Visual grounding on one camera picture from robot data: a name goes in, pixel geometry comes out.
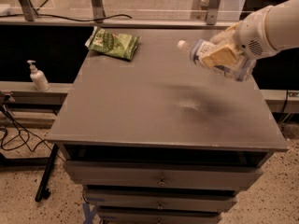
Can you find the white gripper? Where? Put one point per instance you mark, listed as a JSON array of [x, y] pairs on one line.
[[249, 37]]

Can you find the blue plastic water bottle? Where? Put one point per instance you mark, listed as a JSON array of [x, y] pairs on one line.
[[240, 71]]

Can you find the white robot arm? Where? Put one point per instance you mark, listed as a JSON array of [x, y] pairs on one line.
[[282, 26]]

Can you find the green chip bag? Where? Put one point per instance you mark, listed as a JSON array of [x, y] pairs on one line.
[[121, 46]]

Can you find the grey drawer cabinet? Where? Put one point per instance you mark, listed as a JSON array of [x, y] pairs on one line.
[[159, 140]]

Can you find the white pump soap dispenser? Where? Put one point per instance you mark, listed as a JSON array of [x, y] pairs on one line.
[[38, 77]]

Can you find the black metal stand leg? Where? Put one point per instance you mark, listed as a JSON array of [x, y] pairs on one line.
[[43, 192]]

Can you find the grey metal railing frame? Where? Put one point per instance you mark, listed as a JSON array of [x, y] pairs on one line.
[[197, 14]]

